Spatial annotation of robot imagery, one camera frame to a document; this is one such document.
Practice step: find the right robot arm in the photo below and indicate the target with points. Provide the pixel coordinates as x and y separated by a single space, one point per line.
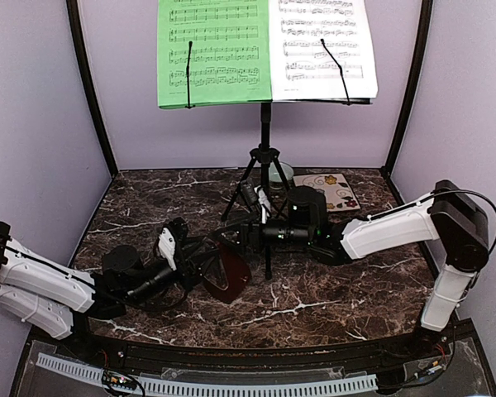
447 214

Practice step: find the white slotted cable duct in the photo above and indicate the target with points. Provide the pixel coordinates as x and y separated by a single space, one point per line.
201 383

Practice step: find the black front rail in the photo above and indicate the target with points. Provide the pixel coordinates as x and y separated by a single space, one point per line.
381 353

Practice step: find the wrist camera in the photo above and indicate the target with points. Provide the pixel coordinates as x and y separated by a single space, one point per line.
169 237
256 196

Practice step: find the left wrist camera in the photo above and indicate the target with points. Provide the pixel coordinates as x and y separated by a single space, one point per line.
169 237

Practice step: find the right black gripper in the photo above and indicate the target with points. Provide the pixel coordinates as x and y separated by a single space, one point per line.
245 230

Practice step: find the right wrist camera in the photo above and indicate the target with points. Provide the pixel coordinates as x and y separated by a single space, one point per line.
256 196

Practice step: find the floral square plate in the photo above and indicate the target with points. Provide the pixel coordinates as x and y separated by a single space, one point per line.
338 192

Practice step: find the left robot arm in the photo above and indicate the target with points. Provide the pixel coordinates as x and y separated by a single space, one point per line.
50 296

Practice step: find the green sheet music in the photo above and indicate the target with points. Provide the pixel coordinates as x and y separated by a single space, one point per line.
212 53

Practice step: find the brown wooden metronome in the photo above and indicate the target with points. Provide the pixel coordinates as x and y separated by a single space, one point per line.
227 275

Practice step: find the black music stand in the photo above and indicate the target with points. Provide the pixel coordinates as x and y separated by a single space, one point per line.
263 154

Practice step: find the white sheet music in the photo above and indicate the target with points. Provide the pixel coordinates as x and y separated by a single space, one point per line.
321 50

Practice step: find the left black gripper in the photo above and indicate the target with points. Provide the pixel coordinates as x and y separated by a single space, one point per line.
193 274

